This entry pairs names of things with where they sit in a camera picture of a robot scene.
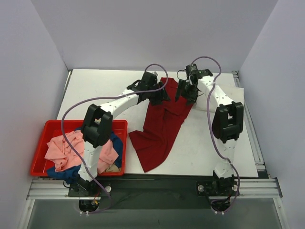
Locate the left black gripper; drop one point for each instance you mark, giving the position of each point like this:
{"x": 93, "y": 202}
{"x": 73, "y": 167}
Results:
{"x": 157, "y": 94}

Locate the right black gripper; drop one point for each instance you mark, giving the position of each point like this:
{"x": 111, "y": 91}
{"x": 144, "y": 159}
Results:
{"x": 188, "y": 90}

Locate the dark red t-shirt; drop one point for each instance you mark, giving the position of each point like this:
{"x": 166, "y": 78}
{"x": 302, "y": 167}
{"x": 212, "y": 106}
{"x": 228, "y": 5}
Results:
{"x": 160, "y": 129}

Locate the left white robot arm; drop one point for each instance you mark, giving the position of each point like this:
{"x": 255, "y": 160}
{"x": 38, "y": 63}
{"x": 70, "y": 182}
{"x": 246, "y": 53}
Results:
{"x": 97, "y": 125}

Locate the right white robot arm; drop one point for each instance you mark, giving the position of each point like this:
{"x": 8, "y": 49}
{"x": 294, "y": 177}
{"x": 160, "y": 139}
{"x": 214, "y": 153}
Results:
{"x": 225, "y": 122}

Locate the beige t-shirt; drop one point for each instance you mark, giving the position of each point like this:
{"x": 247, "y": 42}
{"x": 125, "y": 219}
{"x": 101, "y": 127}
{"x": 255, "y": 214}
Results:
{"x": 113, "y": 169}

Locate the pink t-shirt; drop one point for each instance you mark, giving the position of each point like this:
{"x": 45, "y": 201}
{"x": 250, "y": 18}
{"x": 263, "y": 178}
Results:
{"x": 61, "y": 154}

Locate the navy blue t-shirt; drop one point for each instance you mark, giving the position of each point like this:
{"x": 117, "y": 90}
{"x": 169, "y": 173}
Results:
{"x": 68, "y": 175}

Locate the red plastic bin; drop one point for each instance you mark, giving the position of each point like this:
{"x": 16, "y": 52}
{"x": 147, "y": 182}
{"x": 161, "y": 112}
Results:
{"x": 52, "y": 128}

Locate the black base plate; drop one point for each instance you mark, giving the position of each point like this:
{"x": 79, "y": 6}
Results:
{"x": 156, "y": 192}

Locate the aluminium frame rail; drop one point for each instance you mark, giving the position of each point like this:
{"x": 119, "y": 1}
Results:
{"x": 260, "y": 188}

